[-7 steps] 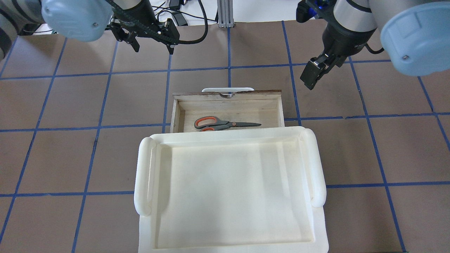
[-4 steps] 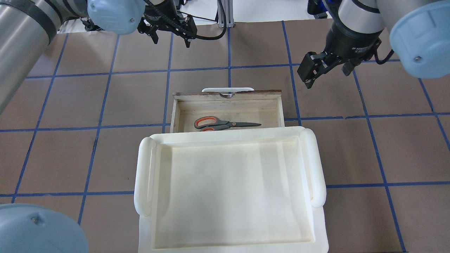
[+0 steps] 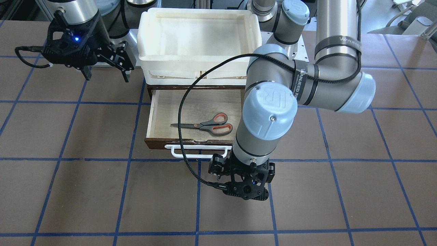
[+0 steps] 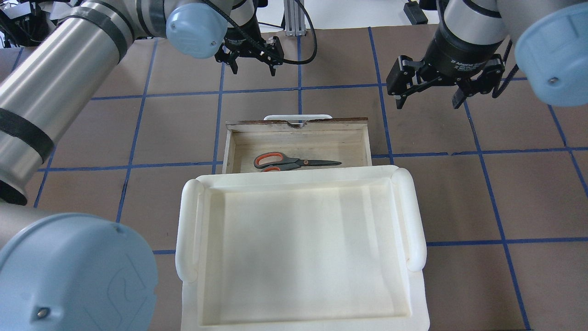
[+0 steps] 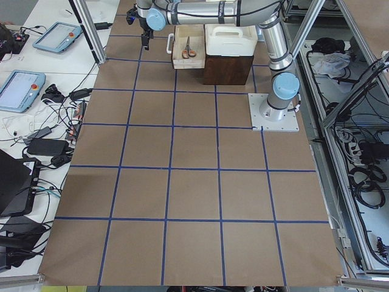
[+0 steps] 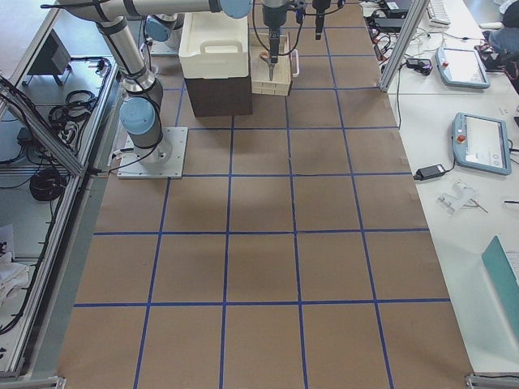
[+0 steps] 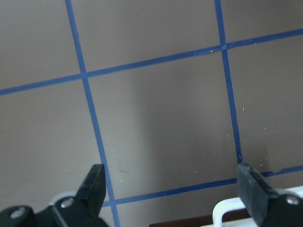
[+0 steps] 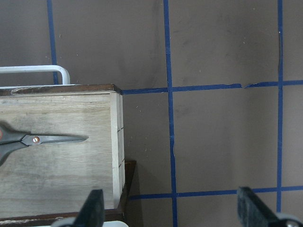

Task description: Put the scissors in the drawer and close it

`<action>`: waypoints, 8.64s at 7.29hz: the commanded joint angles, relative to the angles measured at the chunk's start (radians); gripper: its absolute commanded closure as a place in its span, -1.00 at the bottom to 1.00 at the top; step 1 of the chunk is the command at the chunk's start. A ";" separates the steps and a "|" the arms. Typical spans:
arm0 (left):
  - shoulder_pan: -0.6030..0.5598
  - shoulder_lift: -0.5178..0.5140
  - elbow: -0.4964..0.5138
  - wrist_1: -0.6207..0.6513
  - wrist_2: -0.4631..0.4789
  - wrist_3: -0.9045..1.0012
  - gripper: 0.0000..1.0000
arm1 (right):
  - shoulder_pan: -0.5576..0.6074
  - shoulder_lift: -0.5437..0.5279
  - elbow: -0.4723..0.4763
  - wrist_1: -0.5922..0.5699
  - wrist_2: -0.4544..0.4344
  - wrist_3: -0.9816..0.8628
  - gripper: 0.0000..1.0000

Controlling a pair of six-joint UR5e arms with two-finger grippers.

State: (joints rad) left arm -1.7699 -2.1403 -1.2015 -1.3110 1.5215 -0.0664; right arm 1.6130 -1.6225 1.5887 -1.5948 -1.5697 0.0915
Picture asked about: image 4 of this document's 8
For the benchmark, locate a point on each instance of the white plastic tray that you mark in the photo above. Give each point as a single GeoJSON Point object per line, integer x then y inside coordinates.
{"type": "Point", "coordinates": [334, 249]}

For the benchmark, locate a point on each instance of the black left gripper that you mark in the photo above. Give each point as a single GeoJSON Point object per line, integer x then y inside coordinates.
{"type": "Point", "coordinates": [242, 38]}

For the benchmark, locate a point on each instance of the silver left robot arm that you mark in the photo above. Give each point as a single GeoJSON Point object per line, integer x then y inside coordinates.
{"type": "Point", "coordinates": [154, 123]}

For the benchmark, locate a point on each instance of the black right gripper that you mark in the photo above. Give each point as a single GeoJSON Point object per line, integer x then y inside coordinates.
{"type": "Point", "coordinates": [460, 54]}

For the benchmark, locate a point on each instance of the wooden drawer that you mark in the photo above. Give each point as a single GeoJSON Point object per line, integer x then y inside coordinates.
{"type": "Point", "coordinates": [345, 140]}

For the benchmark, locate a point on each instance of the white drawer handle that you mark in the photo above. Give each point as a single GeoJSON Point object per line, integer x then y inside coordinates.
{"type": "Point", "coordinates": [297, 117]}

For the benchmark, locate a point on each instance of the aluminium frame post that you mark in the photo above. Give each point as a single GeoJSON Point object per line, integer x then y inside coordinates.
{"type": "Point", "coordinates": [294, 18]}

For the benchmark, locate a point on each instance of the grey orange scissors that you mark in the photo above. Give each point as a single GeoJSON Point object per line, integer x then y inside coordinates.
{"type": "Point", "coordinates": [278, 161]}

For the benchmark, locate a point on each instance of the black power adapter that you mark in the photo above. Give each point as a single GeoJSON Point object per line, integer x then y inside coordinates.
{"type": "Point", "coordinates": [414, 13]}

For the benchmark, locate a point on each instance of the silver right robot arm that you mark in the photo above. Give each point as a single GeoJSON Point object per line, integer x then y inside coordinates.
{"type": "Point", "coordinates": [480, 44]}

